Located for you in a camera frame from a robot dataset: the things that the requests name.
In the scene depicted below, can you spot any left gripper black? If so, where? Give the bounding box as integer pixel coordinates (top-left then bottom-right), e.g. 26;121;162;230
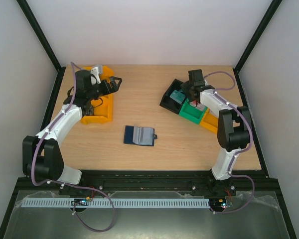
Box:
87;76;122;101

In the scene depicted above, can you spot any teal credit card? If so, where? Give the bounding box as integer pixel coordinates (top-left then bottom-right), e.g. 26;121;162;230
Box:
170;90;185;104

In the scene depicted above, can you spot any blue leather card holder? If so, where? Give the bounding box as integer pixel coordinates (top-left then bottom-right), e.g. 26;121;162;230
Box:
123;125;157;146

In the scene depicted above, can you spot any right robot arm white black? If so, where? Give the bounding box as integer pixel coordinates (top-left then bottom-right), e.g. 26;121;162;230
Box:
181;69;254;195

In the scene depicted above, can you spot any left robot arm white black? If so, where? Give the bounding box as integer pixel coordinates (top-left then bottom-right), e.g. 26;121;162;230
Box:
22;67;123;186

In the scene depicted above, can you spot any red card in green bin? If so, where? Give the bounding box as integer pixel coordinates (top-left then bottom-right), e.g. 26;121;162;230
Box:
188;101;208;112

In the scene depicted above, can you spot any dark card in yellow bin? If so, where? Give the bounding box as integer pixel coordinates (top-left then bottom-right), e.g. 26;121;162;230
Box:
84;106;94;116

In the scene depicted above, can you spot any yellow bin far left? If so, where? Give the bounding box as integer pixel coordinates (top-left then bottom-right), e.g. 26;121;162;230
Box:
82;65;114;80

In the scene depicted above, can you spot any yellow bin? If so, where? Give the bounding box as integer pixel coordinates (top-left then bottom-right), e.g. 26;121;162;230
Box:
199;108;218;134
100;94;114;101
82;65;114;80
80;98;113;124

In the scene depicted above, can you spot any yellow bin middle left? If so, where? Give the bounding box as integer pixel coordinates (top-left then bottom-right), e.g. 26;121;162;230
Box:
100;94;114;101

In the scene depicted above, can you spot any green bin right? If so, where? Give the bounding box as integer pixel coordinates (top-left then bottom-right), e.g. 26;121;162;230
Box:
179;99;205;124

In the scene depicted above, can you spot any yellow bin near left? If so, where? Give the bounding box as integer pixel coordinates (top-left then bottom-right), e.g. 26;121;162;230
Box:
80;98;113;124

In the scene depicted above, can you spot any black bin right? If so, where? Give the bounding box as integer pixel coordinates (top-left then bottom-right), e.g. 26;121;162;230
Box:
159;79;186;115

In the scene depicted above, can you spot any yellow bin right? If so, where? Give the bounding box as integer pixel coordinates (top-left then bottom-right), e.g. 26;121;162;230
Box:
199;108;218;134

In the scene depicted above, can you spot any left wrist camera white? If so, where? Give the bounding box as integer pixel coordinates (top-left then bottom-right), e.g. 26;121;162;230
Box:
90;65;103;85

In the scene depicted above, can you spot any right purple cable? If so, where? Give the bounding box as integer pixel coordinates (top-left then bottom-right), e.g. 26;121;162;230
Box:
201;71;255;215

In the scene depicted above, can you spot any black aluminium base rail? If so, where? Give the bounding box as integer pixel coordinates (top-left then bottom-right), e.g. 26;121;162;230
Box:
13;170;281;198

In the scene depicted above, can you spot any right black frame post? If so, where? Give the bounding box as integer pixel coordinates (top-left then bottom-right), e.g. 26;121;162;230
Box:
234;0;283;74

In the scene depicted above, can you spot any black frame post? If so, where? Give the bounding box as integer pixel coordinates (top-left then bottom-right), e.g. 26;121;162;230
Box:
234;0;283;74
16;0;63;72

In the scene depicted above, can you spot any left black frame post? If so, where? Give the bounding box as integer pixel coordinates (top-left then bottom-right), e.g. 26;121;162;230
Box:
16;0;63;72

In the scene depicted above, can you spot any slotted grey cable duct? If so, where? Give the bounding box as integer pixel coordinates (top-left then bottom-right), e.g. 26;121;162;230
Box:
21;198;210;209

